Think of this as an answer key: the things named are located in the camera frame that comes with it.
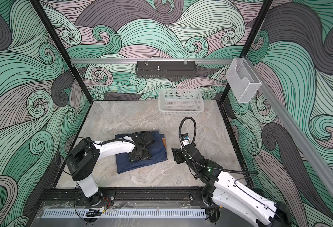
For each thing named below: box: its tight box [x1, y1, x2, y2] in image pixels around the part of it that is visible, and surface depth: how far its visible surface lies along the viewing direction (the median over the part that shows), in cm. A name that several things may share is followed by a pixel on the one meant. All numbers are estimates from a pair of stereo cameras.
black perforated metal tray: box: [135, 60, 197, 79], surface depth 97 cm
